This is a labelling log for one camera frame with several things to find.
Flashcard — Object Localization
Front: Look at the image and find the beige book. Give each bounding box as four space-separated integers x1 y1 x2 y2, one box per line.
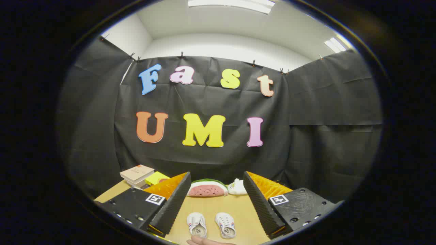
120 165 155 182

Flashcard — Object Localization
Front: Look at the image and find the white plush toy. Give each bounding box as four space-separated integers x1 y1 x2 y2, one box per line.
228 178 248 195

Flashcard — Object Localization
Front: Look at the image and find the white canvas shoe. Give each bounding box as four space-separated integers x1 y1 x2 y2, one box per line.
215 212 237 239
187 212 207 238

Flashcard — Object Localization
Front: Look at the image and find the yellow book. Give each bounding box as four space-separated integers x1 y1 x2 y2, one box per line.
145 171 170 186

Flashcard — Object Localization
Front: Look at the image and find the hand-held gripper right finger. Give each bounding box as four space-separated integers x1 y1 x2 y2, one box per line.
243 171 344 240

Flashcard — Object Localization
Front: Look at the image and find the ceiling light panel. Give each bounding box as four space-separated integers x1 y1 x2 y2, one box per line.
324 37 346 53
188 0 276 14

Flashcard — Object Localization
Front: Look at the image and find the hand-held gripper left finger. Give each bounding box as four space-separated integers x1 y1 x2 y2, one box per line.
99 172 192 238

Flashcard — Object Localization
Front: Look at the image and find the watermelon slice plush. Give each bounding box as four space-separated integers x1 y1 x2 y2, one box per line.
187 179 229 197

